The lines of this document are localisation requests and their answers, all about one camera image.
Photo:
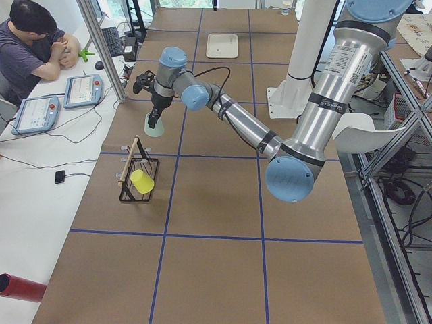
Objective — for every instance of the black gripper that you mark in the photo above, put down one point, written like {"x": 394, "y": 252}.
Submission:
{"x": 158, "y": 101}

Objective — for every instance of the yellow cup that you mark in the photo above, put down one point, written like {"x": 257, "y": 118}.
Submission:
{"x": 142, "y": 181}

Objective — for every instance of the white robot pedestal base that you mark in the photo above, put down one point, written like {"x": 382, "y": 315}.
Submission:
{"x": 288, "y": 100}

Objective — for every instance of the small black puck device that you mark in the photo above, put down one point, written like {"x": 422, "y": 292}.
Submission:
{"x": 60, "y": 177}

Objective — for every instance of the cream rabbit tray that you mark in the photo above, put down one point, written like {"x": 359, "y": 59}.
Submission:
{"x": 222, "y": 46}

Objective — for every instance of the teach pendant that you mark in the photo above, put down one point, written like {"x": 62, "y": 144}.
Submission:
{"x": 36, "y": 115}
{"x": 83, "y": 91}

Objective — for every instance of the green plastic clamp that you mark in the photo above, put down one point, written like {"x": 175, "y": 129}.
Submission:
{"x": 85, "y": 54}

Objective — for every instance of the black computer mouse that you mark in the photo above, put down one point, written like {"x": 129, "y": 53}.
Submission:
{"x": 99, "y": 65}

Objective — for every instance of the pale green cup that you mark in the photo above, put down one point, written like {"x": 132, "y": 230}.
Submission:
{"x": 158, "y": 129}

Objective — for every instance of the aluminium frame post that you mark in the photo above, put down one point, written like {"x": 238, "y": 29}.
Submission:
{"x": 93, "y": 25}

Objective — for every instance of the black keyboard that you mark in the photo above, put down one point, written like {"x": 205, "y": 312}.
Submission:
{"x": 112, "y": 39}

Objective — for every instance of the near teach pendant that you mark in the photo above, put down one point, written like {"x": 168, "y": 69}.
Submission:
{"x": 36, "y": 115}

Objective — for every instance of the far teach pendant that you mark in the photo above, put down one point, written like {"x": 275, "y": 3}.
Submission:
{"x": 83, "y": 91}

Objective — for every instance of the white chair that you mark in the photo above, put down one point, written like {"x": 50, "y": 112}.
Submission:
{"x": 356, "y": 133}

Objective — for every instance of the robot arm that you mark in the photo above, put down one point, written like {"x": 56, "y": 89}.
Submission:
{"x": 333, "y": 48}

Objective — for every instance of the seated person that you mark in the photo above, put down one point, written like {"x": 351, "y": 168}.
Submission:
{"x": 33, "y": 49}

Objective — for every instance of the black wire cup rack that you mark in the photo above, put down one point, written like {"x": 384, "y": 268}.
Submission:
{"x": 138, "y": 158}

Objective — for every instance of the paper cup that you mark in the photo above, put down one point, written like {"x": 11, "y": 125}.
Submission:
{"x": 286, "y": 7}

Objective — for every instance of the red cylinder bottle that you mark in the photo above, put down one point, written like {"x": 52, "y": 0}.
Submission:
{"x": 21, "y": 289}

